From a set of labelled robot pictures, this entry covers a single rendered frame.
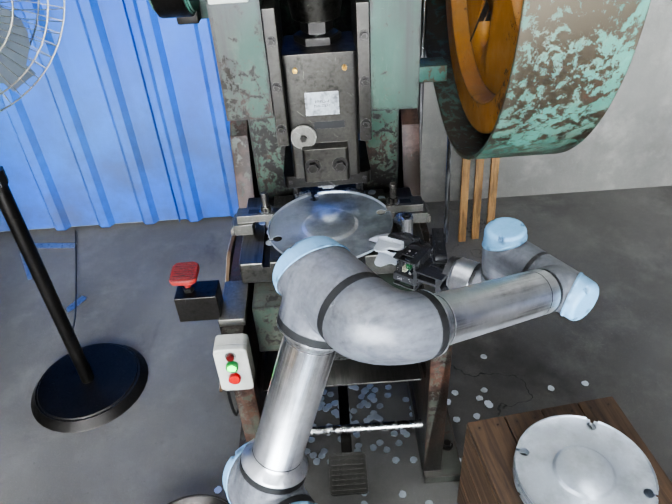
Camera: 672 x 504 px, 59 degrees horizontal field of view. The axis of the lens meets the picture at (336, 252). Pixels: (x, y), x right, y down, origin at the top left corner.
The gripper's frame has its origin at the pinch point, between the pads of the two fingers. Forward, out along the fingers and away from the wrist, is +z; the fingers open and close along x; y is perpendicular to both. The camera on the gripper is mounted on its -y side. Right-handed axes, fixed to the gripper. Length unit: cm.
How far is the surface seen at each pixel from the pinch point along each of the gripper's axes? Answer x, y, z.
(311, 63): -36.8, -2.4, 15.3
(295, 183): -9.0, 0.4, 21.4
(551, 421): 41, -7, -42
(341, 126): -22.6, -5.7, 11.5
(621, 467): 42, -3, -59
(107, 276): 75, -9, 145
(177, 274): 1.8, 30.0, 32.6
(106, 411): 73, 38, 83
